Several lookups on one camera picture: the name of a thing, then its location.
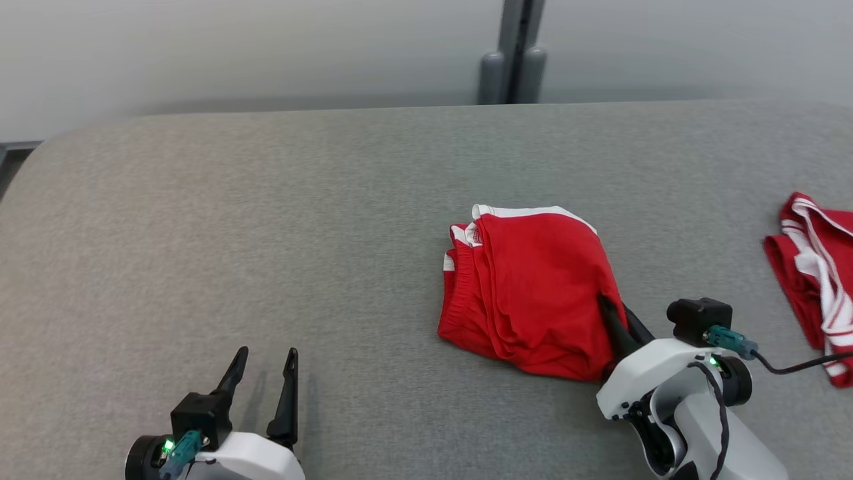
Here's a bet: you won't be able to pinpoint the grey partition post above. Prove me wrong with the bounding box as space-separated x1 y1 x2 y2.
500 0 546 105

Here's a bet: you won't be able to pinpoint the left camera cable teal plug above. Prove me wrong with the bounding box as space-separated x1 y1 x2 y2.
159 430 203 480

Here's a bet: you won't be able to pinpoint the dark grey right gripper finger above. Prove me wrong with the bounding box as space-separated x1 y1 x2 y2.
622 304 658 345
596 294 641 365

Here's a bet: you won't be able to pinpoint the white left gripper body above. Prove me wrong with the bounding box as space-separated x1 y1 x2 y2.
190 432 307 480

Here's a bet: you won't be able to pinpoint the red white shorts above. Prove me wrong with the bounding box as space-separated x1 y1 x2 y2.
436 203 631 383

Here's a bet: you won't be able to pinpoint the camera cable teal plug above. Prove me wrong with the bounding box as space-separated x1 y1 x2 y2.
159 430 203 480
706 325 853 376

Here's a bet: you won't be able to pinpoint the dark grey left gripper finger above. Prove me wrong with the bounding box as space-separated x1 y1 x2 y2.
267 347 300 451
212 346 250 402

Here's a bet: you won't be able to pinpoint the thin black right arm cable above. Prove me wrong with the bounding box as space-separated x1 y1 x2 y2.
688 360 731 480

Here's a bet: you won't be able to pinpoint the right camera cable teal plug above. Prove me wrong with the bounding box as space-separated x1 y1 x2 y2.
706 325 853 376

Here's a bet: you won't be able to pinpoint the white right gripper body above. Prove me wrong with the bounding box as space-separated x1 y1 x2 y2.
595 337 725 477

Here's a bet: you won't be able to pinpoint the red white striped shirt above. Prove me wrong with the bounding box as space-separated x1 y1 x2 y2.
762 192 853 389

